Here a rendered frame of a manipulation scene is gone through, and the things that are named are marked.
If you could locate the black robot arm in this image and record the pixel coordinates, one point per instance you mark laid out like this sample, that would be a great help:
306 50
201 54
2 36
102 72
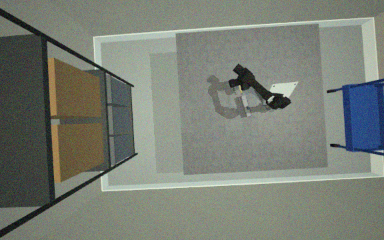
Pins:
247 80

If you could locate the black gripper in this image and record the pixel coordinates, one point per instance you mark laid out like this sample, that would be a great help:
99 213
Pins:
234 82

